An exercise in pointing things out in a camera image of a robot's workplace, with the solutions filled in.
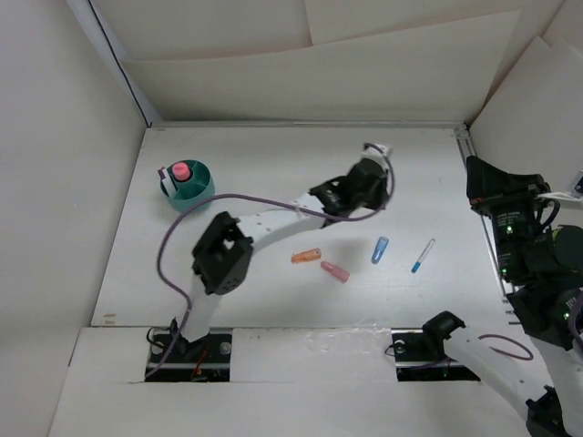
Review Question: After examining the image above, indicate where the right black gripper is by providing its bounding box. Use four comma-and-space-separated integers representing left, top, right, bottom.
465, 153, 551, 279

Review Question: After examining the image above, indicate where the white pen blue cap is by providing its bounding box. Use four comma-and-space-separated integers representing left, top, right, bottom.
411, 239, 435, 274

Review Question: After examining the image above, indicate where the pink capped glue stick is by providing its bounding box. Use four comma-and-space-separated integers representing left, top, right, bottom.
172, 161, 192, 183

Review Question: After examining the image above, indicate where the white pen red cap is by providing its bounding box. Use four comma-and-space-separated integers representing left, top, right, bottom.
162, 178, 177, 198

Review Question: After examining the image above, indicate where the white pen purple cap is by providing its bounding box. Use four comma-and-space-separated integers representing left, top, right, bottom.
158, 168, 169, 181

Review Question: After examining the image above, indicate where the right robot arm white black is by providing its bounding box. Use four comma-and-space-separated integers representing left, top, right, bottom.
421, 156, 582, 436

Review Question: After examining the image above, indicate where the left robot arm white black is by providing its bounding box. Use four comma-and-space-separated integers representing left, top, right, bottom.
171, 158, 394, 361

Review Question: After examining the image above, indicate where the blue highlighter marker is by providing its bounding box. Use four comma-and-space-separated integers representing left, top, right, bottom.
371, 236, 389, 265

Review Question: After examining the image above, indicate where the orange highlighter marker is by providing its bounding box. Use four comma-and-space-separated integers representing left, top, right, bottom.
291, 249, 322, 264

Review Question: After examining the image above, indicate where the pink highlighter marker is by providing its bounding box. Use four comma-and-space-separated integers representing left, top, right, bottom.
321, 261, 350, 283

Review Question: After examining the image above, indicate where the teal round compartment organizer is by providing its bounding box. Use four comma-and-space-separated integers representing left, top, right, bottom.
159, 159, 216, 212

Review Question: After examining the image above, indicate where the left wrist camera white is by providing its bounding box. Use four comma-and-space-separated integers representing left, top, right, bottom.
361, 143, 393, 161

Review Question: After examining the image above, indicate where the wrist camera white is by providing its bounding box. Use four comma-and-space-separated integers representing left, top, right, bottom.
361, 143, 393, 161
538, 169, 583, 203

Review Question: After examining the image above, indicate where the aluminium rail right side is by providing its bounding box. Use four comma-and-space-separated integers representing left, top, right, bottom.
454, 123, 519, 326

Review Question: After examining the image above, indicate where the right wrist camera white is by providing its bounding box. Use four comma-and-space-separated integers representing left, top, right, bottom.
538, 169, 583, 203

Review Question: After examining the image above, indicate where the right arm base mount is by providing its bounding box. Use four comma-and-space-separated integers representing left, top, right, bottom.
384, 310, 480, 382

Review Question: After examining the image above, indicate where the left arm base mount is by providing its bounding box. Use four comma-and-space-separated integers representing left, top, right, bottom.
145, 320, 232, 383

